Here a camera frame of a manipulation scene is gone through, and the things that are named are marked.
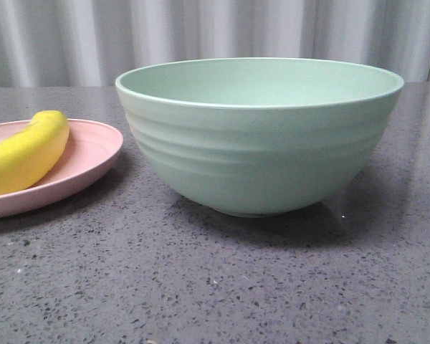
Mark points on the yellow banana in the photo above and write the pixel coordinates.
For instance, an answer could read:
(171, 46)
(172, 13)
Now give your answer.
(27, 156)

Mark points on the green ribbed bowl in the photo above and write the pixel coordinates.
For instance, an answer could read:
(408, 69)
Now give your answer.
(258, 136)

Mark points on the pink plate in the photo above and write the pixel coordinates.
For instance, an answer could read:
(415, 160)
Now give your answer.
(91, 151)

